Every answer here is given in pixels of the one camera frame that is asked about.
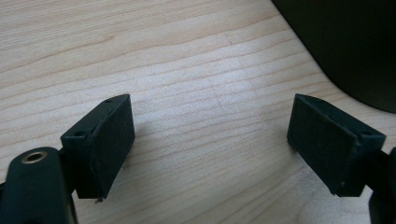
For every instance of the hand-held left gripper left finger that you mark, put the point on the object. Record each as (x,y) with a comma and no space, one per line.
(102,146)

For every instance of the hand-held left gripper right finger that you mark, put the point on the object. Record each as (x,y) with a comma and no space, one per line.
(330,146)

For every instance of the dark brown divided box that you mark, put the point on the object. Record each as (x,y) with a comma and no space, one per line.
(351,40)

